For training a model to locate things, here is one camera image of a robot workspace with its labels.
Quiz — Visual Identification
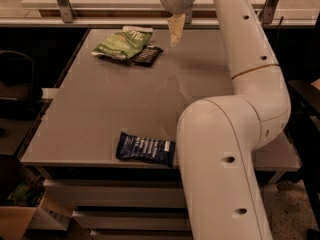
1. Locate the blue snack bar wrapper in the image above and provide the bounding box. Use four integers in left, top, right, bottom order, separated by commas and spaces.
116, 132, 175, 168

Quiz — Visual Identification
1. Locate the cardboard box with items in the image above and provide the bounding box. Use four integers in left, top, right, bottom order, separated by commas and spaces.
0, 158, 72, 240

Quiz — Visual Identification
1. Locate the black rxbar chocolate bar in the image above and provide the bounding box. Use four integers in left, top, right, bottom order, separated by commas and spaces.
133, 45, 163, 67

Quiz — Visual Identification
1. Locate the left metal shelf bracket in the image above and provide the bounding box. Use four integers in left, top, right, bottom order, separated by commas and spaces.
56, 0, 74, 23

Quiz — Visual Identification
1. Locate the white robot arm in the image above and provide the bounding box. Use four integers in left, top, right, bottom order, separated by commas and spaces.
160, 0, 291, 240

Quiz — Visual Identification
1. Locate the right metal shelf bracket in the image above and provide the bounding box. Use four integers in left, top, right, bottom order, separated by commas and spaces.
258, 0, 279, 24

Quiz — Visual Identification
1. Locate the black office chair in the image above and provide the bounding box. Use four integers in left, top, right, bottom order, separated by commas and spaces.
0, 50, 43, 120

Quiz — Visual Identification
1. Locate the white drawer cabinet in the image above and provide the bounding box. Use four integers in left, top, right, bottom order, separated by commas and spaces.
43, 166, 284, 240

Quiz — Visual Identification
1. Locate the green jalapeno chip bag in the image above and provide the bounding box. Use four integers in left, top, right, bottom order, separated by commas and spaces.
92, 26, 153, 61

